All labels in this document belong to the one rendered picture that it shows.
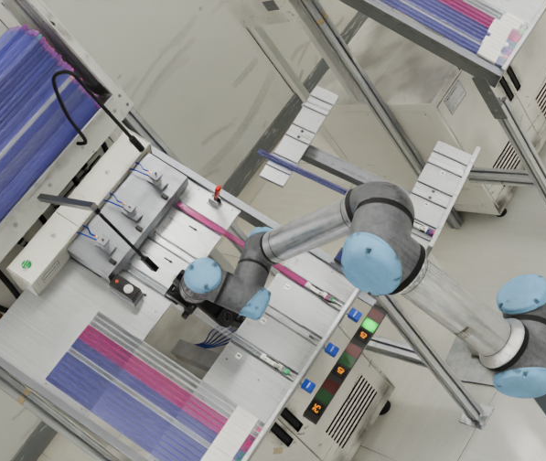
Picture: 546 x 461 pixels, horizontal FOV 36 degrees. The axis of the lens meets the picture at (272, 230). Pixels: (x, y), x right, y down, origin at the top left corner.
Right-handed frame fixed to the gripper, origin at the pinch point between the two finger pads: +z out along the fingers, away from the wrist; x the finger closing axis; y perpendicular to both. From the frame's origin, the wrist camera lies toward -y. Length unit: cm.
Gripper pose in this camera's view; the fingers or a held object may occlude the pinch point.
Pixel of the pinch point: (191, 308)
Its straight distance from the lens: 215.7
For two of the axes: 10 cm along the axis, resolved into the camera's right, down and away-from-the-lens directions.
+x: -5.5, 7.6, -3.5
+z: -2.2, 2.7, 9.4
